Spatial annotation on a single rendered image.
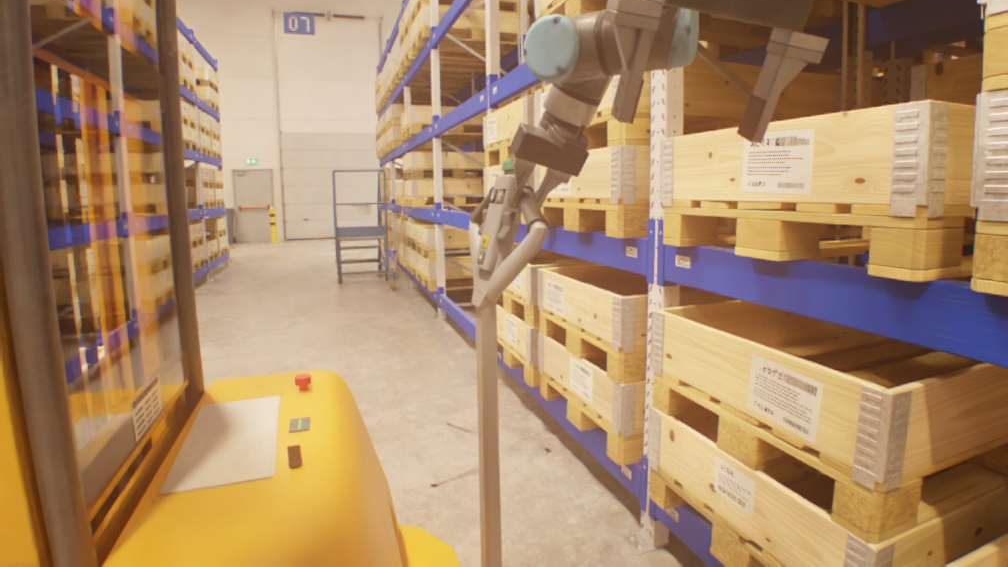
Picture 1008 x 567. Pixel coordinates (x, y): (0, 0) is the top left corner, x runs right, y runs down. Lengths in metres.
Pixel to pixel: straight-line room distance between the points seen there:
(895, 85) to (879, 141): 1.57
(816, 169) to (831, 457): 0.64
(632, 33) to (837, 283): 0.99
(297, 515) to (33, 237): 0.50
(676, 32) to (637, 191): 1.29
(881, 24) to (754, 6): 2.11
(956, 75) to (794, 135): 1.32
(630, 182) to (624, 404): 0.84
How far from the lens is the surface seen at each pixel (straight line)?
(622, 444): 2.15
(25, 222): 0.75
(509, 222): 0.98
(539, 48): 0.76
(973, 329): 1.22
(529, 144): 0.90
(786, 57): 0.53
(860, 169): 1.26
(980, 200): 1.14
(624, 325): 1.97
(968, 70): 2.59
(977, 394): 1.53
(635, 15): 0.46
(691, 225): 1.68
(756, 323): 2.07
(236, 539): 0.86
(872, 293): 1.31
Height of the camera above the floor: 1.36
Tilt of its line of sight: 7 degrees down
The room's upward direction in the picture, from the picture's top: 1 degrees counter-clockwise
